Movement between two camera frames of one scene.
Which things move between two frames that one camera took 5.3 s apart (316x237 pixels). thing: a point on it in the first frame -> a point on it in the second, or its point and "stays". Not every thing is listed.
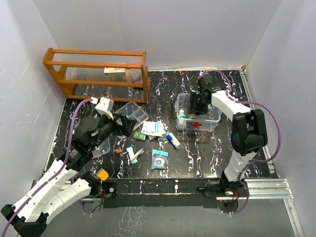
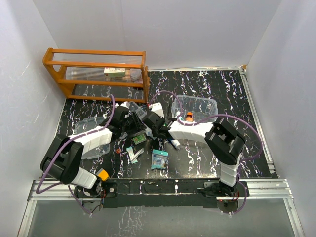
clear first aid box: [206, 121] stays
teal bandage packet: [159, 159] stays
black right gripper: [198, 110] -> [163, 118]
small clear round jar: [135, 74] stays
